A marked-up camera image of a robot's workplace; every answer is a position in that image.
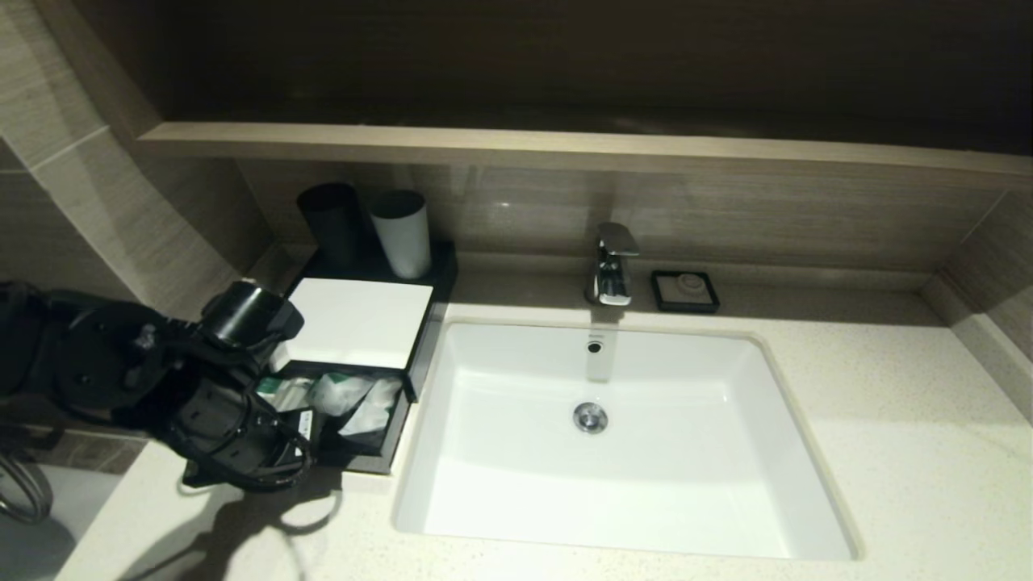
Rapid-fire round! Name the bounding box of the white bathtub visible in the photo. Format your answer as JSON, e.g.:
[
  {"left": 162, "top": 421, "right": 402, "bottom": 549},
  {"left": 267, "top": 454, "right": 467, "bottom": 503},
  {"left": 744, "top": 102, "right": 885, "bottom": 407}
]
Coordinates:
[{"left": 0, "top": 464, "right": 123, "bottom": 581}]

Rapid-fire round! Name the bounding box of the black cup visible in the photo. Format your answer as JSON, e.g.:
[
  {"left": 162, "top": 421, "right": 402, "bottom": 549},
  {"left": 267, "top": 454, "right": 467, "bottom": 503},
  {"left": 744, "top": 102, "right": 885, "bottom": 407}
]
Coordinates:
[{"left": 296, "top": 182, "right": 365, "bottom": 272}]

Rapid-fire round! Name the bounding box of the black pull-out drawer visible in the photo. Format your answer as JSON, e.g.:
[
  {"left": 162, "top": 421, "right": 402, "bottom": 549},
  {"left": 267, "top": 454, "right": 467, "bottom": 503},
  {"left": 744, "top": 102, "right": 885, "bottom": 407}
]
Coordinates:
[{"left": 262, "top": 362, "right": 414, "bottom": 475}]

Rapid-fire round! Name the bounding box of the black square soap dish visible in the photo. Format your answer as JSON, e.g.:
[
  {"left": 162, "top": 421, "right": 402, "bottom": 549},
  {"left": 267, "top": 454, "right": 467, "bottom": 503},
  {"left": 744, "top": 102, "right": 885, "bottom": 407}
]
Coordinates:
[{"left": 650, "top": 270, "right": 721, "bottom": 315}]

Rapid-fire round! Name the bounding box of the metal shower hose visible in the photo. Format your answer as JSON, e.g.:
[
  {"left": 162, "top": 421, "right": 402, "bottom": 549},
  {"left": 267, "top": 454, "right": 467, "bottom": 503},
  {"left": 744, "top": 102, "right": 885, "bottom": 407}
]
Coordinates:
[{"left": 0, "top": 454, "right": 55, "bottom": 525}]

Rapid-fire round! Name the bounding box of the chrome faucet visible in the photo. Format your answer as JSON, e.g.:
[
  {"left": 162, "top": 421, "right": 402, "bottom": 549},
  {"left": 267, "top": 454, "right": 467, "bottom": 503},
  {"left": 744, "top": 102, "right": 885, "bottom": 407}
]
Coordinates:
[{"left": 584, "top": 223, "right": 641, "bottom": 308}]

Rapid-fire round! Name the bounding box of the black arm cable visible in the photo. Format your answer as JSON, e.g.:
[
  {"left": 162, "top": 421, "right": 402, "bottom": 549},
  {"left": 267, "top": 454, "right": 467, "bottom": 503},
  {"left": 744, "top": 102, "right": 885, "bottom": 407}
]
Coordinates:
[{"left": 184, "top": 432, "right": 317, "bottom": 495}]

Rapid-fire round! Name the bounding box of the white cup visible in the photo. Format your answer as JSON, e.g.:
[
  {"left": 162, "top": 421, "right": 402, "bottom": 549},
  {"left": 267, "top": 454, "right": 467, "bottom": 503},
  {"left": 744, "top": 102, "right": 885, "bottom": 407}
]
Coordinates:
[{"left": 370, "top": 190, "right": 433, "bottom": 281}]

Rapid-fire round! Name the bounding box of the black glossy storage box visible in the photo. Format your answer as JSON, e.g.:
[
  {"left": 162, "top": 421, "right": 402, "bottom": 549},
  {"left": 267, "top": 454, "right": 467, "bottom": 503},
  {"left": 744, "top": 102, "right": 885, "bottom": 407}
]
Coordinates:
[{"left": 266, "top": 240, "right": 459, "bottom": 403}]

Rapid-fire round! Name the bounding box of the sachet with green label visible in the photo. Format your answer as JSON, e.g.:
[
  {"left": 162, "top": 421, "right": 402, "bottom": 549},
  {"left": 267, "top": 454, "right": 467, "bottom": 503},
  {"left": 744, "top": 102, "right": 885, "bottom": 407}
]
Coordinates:
[{"left": 311, "top": 371, "right": 378, "bottom": 417}]

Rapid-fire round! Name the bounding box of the white ceramic sink basin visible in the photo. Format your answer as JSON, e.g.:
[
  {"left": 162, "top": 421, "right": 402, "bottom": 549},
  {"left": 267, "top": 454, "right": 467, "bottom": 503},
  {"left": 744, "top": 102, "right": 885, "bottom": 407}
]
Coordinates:
[{"left": 391, "top": 319, "right": 863, "bottom": 562}]

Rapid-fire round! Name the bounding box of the wooden wall shelf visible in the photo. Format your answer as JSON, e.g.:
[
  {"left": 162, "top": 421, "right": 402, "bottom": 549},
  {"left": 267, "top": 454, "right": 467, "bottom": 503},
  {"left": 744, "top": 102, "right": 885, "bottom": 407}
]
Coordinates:
[{"left": 136, "top": 121, "right": 1033, "bottom": 193}]

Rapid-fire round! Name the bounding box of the chrome sink drain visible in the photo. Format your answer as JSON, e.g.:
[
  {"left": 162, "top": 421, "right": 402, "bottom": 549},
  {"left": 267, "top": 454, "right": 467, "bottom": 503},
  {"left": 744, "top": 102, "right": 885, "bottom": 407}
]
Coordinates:
[{"left": 573, "top": 401, "right": 609, "bottom": 436}]

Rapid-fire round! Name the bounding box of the dark bathtub tap fixture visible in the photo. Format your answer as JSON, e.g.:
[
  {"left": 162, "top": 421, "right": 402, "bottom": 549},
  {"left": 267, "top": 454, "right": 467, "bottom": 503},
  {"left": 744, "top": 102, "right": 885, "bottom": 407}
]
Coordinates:
[{"left": 0, "top": 420, "right": 65, "bottom": 453}]

